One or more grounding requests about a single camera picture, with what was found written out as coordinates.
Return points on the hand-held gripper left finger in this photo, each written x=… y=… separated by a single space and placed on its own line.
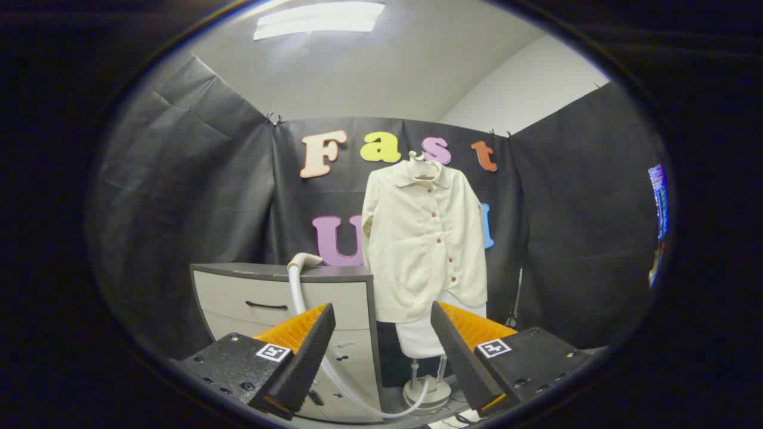
x=307 y=357

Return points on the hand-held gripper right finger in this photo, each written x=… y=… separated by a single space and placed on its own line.
x=462 y=363

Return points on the cream button-up shirt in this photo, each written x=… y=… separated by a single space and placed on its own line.
x=417 y=250

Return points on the white mannequin stand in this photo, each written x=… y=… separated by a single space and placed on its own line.
x=417 y=339

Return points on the grey drawer cabinet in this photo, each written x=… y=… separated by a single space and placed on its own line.
x=238 y=295

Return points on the black backdrop cloth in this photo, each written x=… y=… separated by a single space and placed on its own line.
x=197 y=208

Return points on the computer screen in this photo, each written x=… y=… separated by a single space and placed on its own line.
x=658 y=199

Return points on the ceiling light panel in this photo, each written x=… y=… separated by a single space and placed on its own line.
x=319 y=18

